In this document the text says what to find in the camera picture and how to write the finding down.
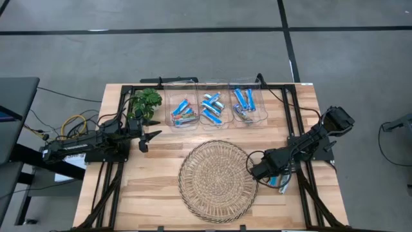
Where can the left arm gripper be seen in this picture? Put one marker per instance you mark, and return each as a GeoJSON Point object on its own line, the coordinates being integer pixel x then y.
{"type": "Point", "coordinates": [135, 129]}

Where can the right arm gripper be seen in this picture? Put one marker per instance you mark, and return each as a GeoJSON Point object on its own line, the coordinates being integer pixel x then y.
{"type": "Point", "coordinates": [277, 161]}

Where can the dark blue brown granola bar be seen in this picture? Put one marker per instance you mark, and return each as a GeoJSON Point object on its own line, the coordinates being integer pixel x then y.
{"type": "Point", "coordinates": [243, 113]}

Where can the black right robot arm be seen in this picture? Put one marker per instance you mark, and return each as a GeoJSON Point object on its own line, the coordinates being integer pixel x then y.
{"type": "Point", "coordinates": [305, 141]}

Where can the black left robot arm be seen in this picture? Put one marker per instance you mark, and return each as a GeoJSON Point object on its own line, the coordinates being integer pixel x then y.
{"type": "Point", "coordinates": [77, 146]}

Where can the green potted plant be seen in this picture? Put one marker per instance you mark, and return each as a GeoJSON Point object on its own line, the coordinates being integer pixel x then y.
{"type": "Point", "coordinates": [146, 101]}

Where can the clear plastic bin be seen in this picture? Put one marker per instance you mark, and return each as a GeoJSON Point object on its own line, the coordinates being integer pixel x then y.
{"type": "Point", "coordinates": [228, 112]}
{"type": "Point", "coordinates": [193, 93]}
{"type": "Point", "coordinates": [260, 112]}

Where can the round woven placemat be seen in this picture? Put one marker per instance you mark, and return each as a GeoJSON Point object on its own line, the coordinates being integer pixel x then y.
{"type": "Point", "coordinates": [218, 181]}

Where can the white paper box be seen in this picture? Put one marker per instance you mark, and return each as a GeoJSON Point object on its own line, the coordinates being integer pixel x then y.
{"type": "Point", "coordinates": [72, 164]}

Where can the dark desk crossbar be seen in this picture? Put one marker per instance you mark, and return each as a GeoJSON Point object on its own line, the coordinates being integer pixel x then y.
{"type": "Point", "coordinates": [48, 161]}

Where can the grey metal stand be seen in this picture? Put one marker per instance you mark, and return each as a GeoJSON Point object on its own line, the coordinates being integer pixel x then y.
{"type": "Point", "coordinates": [399, 124]}

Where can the grey desk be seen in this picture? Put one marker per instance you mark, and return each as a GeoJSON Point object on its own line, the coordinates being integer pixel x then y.
{"type": "Point", "coordinates": [16, 112]}

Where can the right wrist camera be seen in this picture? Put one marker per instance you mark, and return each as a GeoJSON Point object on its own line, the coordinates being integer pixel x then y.
{"type": "Point", "coordinates": [260, 169]}

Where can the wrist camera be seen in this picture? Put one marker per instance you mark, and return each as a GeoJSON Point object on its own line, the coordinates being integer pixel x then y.
{"type": "Point", "coordinates": [144, 147]}
{"type": "Point", "coordinates": [260, 169]}

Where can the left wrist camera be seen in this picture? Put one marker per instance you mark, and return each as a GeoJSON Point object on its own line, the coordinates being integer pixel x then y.
{"type": "Point", "coordinates": [144, 147]}

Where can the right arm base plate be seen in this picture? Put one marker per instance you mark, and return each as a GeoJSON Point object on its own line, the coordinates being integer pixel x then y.
{"type": "Point", "coordinates": [322, 155]}

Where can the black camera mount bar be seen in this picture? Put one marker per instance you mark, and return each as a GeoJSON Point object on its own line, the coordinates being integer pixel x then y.
{"type": "Point", "coordinates": [170, 79]}

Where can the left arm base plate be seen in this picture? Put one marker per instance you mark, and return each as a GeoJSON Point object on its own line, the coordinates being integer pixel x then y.
{"type": "Point", "coordinates": [96, 157]}

